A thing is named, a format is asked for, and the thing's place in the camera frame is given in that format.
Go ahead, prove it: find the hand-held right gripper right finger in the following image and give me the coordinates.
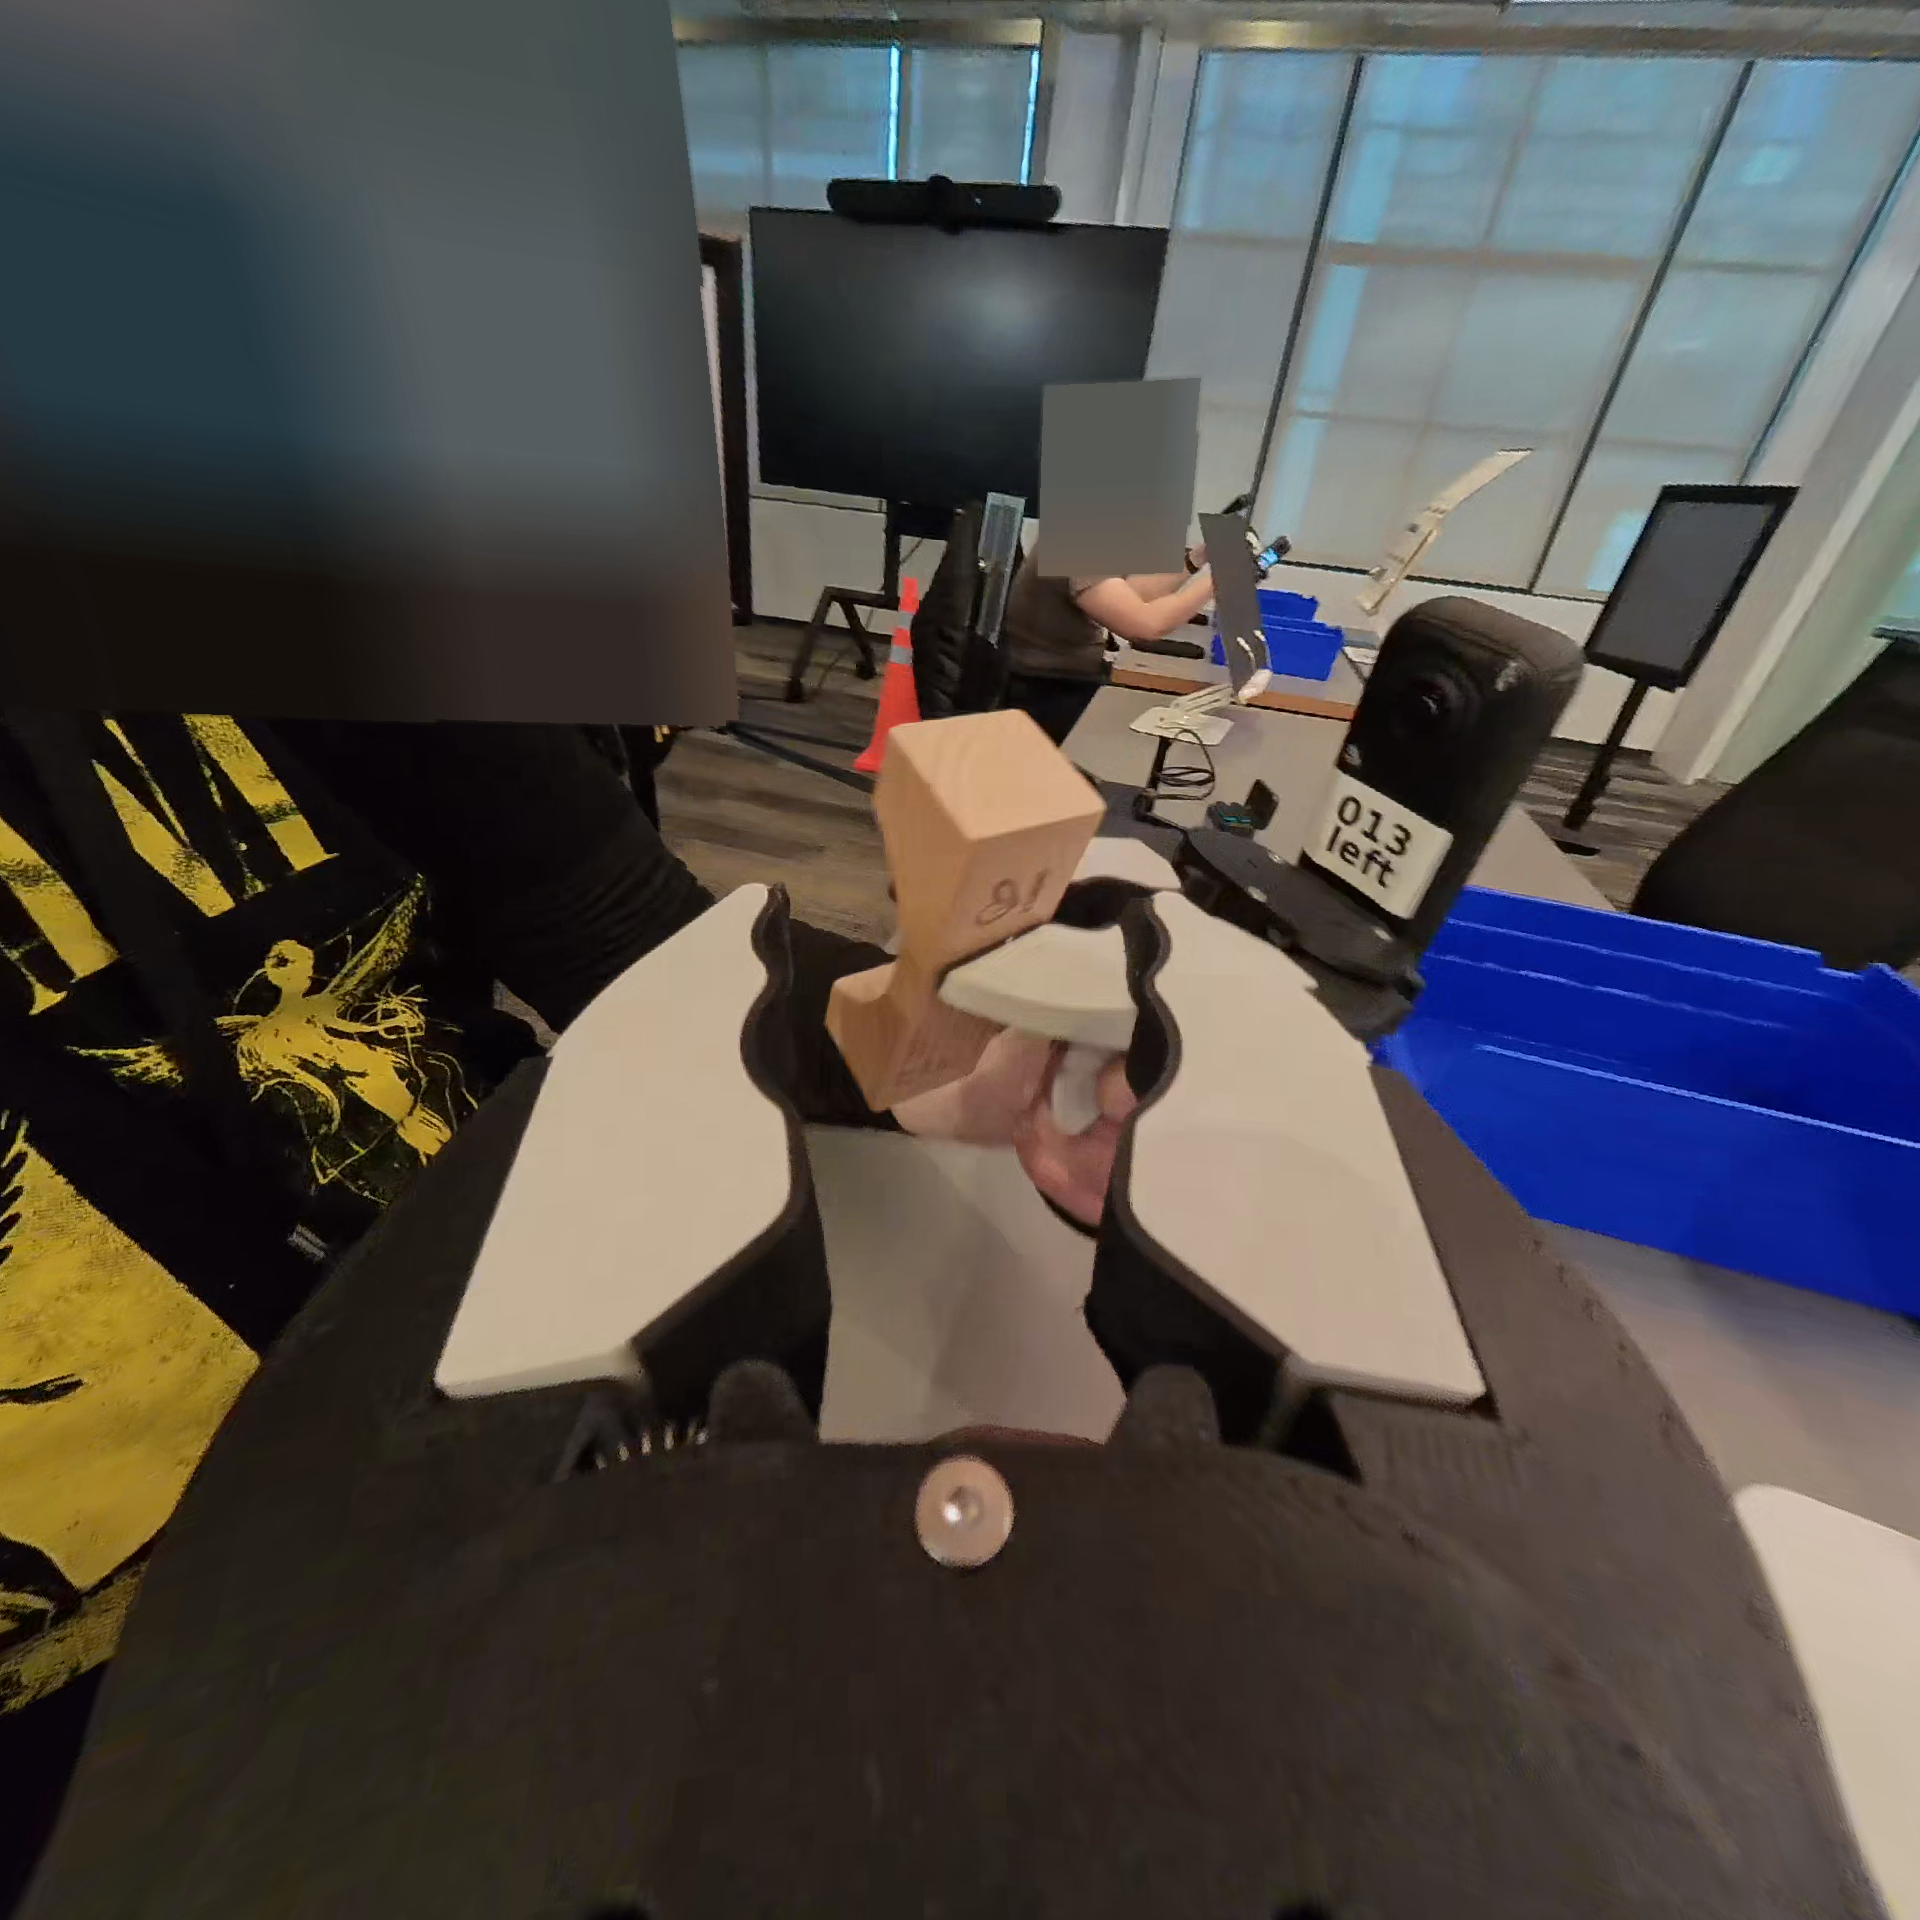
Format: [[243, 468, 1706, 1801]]
[[1083, 888, 1488, 1427]]

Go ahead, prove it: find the blue plastic bin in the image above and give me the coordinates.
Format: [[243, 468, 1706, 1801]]
[[1371, 884, 1920, 1321], [1252, 587, 1348, 682]]

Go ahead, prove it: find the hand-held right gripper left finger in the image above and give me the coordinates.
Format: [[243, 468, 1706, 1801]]
[[431, 882, 835, 1441]]

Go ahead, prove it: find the grey work table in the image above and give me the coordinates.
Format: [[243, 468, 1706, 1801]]
[[1056, 660, 1613, 916]]

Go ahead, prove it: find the black camera bar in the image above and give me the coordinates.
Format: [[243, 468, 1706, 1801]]
[[826, 176, 1066, 236]]

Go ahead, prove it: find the black office chair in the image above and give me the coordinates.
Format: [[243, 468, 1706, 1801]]
[[911, 503, 1038, 724], [1627, 638, 1920, 976]]

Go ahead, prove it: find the black display on floor stand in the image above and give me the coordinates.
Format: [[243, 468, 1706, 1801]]
[[1563, 482, 1800, 838]]

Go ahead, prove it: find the white tilted stand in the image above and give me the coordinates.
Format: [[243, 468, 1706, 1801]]
[[1357, 449, 1535, 618]]

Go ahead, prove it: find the person's left hand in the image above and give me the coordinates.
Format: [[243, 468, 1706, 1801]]
[[895, 1036, 1138, 1240]]

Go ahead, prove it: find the large black television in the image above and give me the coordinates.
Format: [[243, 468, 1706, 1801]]
[[747, 208, 1172, 523]]

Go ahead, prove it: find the person's left forearm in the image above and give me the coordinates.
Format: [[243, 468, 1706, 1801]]
[[503, 728, 909, 1126]]

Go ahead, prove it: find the black television stand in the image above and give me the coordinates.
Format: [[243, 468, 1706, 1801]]
[[783, 511, 940, 707]]

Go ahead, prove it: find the orange traffic cone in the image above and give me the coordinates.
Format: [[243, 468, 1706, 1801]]
[[852, 576, 925, 777]]

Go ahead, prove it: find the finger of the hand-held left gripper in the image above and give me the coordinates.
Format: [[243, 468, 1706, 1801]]
[[1067, 835, 1190, 905], [940, 920, 1168, 1135]]

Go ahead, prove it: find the natural wooden arch block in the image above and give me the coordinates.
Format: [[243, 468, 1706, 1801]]
[[826, 710, 1108, 1115]]

